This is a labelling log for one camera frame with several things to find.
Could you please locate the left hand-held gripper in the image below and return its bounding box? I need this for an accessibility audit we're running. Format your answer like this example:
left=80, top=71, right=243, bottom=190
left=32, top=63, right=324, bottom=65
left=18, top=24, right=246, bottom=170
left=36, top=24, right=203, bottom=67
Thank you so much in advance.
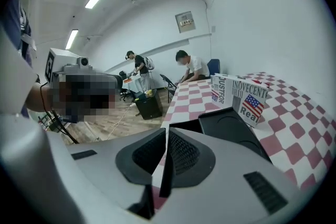
left=44, top=47, right=123, bottom=124

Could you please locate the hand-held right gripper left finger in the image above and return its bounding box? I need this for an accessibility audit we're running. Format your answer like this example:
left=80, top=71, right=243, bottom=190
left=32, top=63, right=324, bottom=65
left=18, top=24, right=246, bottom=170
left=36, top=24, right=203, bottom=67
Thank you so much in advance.
left=0, top=113, right=167, bottom=224

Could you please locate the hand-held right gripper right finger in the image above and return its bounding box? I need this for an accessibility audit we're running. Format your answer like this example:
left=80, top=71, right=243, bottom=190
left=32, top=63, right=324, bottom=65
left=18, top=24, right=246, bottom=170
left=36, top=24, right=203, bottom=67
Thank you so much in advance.
left=156, top=123, right=325, bottom=224

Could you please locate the white printed box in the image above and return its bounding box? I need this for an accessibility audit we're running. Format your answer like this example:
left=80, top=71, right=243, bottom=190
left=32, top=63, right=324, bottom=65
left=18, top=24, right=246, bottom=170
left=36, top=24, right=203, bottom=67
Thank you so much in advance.
left=211, top=73, right=270, bottom=128

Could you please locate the person's left forearm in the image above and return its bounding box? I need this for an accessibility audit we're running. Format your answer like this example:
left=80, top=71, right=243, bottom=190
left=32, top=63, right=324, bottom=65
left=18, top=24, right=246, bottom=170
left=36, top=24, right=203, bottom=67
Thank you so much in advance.
left=24, top=83, right=61, bottom=113

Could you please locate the black office chair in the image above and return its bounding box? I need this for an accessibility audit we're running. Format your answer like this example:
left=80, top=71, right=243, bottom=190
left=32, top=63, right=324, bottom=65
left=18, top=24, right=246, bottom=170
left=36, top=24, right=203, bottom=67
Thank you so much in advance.
left=118, top=70, right=131, bottom=102

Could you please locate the white table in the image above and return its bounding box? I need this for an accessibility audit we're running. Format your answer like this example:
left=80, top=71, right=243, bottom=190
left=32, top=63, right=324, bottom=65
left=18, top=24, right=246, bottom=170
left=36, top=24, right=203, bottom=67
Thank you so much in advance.
left=122, top=76, right=144, bottom=93

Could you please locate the black plastic tray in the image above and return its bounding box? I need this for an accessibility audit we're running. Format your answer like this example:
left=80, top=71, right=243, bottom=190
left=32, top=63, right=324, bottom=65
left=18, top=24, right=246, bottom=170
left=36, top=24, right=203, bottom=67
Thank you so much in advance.
left=169, top=106, right=272, bottom=164

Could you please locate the person's white sleeve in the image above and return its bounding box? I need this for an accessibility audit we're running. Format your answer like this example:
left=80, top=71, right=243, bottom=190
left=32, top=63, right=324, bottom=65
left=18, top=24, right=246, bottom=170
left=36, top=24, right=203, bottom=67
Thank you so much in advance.
left=0, top=20, right=40, bottom=115

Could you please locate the grey backpack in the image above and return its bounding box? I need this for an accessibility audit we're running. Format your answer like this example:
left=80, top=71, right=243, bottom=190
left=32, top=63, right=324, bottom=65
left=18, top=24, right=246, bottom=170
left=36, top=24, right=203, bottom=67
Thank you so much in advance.
left=144, top=57, right=156, bottom=70

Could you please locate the person's dark blue clothing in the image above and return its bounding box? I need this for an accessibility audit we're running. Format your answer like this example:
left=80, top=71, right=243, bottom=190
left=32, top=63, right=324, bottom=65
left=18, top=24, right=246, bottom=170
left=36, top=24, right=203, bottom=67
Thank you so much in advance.
left=1, top=0, right=37, bottom=68

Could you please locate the black folding chair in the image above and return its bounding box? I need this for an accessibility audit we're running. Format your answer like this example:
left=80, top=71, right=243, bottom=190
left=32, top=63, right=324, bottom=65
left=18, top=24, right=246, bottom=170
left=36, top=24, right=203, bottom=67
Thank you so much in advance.
left=159, top=73, right=178, bottom=103

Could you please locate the red white checkered tablecloth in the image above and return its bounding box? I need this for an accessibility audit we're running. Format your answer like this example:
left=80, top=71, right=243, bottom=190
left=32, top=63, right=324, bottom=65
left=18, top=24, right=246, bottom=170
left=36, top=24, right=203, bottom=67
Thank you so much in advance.
left=152, top=71, right=336, bottom=210

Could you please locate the blue chair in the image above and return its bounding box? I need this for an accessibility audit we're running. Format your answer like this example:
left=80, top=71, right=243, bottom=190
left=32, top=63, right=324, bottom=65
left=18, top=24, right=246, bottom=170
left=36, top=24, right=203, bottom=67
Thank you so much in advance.
left=207, top=58, right=221, bottom=77

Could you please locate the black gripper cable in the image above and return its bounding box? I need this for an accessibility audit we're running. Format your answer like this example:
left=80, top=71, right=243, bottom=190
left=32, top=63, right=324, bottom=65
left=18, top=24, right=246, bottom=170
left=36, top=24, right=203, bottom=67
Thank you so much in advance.
left=39, top=82, right=80, bottom=145

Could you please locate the white floor cable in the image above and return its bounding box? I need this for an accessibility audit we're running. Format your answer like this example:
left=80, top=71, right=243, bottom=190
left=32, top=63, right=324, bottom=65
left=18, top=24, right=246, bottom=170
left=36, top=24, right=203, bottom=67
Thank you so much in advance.
left=94, top=101, right=135, bottom=142

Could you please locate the wall electrical panel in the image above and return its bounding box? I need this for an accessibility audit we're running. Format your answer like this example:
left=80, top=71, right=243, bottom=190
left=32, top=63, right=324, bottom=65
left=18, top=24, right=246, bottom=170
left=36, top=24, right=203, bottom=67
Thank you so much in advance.
left=175, top=10, right=197, bottom=34

